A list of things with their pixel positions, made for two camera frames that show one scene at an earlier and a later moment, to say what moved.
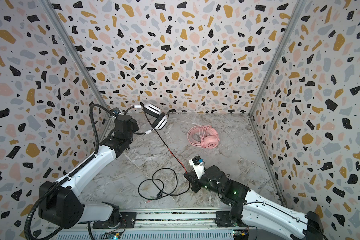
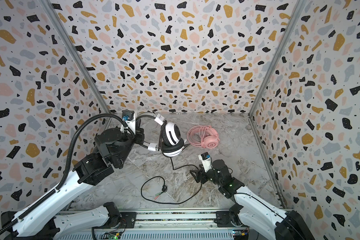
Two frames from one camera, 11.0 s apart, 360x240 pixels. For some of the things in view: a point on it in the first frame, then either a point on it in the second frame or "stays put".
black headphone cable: x=162 y=169 -> x=165 y=188
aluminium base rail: x=164 y=225 stays put
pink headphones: x=210 y=138 stays put
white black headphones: x=151 y=111 -> x=171 y=144
